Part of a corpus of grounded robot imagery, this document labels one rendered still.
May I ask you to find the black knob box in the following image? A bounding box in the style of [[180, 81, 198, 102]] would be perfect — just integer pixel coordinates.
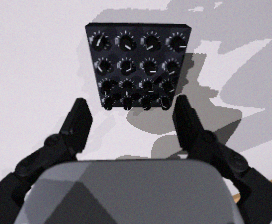
[[85, 23, 191, 111]]

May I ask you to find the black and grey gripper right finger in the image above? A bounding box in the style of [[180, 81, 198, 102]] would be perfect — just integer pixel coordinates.
[[172, 95, 272, 224]]

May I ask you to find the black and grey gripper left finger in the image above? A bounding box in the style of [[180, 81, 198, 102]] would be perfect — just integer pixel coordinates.
[[0, 98, 93, 224]]

